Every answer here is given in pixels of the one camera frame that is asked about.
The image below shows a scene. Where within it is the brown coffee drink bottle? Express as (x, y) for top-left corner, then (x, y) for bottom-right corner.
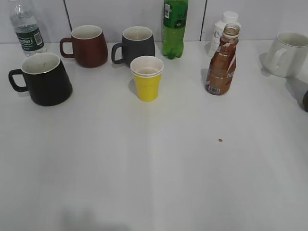
(205, 24), (240, 95)

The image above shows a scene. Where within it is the black ceramic mug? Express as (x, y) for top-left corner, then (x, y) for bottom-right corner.
(8, 52), (73, 106)

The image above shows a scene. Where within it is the yellow paper cup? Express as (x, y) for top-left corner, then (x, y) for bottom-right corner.
(130, 56), (164, 102)

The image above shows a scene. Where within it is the grey ceramic mug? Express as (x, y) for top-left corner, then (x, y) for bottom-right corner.
(111, 26), (155, 66)

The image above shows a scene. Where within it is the dark red ceramic mug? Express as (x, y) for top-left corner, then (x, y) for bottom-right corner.
(59, 25), (108, 68)

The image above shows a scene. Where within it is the green soda bottle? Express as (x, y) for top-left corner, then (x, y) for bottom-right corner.
(162, 0), (189, 59)

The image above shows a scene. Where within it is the white capped bottle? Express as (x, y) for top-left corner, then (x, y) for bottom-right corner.
(207, 11), (241, 57)

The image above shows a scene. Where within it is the white ceramic mug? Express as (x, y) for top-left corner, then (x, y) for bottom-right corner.
(261, 32), (308, 78)

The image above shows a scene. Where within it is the dark object at right edge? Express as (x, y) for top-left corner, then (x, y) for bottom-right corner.
(302, 90), (308, 112)

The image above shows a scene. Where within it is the clear water bottle green label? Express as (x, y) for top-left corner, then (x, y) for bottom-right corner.
(8, 0), (47, 56)

